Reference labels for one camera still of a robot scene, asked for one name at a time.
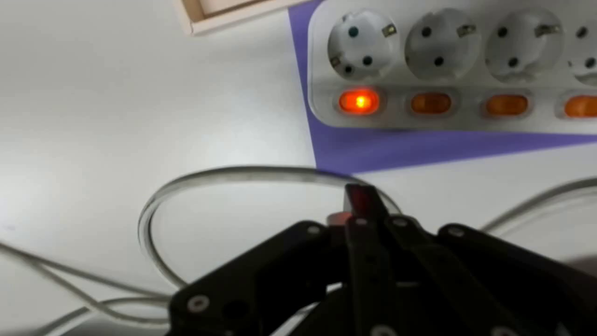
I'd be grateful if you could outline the white multi-socket power strip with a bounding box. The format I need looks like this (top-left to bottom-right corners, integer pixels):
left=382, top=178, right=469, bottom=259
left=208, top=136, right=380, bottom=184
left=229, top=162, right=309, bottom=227
left=305, top=0, right=597, bottom=136

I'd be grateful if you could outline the purple paper mat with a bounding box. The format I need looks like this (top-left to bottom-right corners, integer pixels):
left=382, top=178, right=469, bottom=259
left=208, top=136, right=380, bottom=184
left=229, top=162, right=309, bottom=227
left=285, top=0, right=597, bottom=175

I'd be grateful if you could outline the thick white power strip cable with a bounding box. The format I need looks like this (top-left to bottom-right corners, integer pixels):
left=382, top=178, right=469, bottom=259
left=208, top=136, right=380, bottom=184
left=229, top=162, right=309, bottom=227
left=135, top=164, right=597, bottom=294

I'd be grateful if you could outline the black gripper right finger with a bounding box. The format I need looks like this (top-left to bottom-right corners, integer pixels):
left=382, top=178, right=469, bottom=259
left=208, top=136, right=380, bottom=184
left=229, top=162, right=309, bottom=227
left=357, top=182, right=597, bottom=336

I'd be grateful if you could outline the light wooden frame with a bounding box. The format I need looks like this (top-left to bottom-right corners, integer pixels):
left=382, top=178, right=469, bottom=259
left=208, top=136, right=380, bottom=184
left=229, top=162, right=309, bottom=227
left=171, top=0, right=309, bottom=37

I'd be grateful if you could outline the thin white cable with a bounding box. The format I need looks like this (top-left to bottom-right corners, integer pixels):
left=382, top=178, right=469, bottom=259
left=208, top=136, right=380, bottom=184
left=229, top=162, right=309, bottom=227
left=0, top=240, right=175, bottom=336

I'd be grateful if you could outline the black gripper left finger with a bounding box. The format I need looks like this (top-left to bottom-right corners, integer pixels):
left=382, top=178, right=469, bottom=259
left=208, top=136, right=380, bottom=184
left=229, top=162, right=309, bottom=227
left=165, top=182, right=376, bottom=336

